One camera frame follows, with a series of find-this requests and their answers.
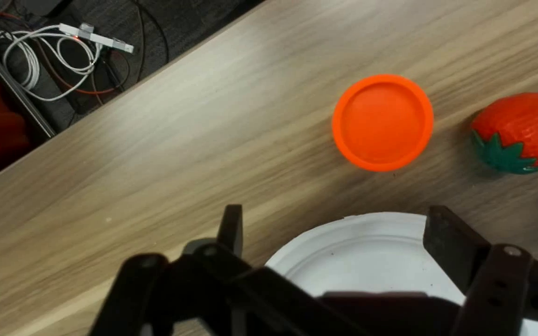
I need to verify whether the white paper plate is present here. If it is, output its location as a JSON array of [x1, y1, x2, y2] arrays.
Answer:
[[263, 211, 538, 336]]

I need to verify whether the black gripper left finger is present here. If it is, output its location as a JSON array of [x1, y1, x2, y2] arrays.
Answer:
[[88, 204, 308, 336]]

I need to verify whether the red toy strawberry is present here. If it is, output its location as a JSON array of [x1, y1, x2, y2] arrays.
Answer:
[[469, 92, 538, 176]]

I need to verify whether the thin white cable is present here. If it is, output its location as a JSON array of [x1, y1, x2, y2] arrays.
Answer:
[[0, 21, 136, 105]]

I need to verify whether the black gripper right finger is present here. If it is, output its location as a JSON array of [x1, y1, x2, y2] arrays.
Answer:
[[422, 204, 538, 336]]

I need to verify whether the white metal pole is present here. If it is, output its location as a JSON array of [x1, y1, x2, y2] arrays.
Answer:
[[0, 26, 58, 140]]

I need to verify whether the orange cup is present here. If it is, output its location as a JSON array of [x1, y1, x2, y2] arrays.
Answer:
[[331, 73, 437, 176]]

